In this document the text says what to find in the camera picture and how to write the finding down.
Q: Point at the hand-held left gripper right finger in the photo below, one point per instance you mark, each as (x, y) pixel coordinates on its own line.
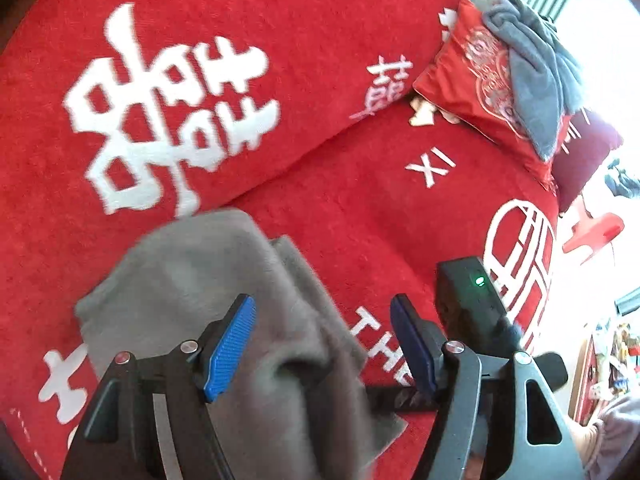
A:
(412, 345)

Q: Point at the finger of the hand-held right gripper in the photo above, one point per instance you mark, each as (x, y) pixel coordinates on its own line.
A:
(395, 399)

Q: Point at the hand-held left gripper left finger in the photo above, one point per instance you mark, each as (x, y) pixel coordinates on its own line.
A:
(231, 344)

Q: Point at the grey knit garment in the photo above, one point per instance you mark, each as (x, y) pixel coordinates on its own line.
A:
(210, 280)

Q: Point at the person's right forearm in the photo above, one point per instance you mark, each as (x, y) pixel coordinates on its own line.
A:
(615, 435)

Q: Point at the red plastic stool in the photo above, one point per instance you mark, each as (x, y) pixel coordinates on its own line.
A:
(595, 232)

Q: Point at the cluttered red shelf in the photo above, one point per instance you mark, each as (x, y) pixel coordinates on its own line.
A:
(607, 370)

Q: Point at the maroon pillow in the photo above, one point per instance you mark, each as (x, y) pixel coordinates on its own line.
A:
(585, 155)

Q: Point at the red embroidered pillow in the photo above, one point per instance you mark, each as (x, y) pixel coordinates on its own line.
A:
(465, 85)

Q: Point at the blue-grey garment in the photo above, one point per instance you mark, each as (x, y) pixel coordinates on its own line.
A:
(532, 80)

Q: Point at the red printed blanket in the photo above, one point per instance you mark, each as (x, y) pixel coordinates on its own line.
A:
(310, 125)

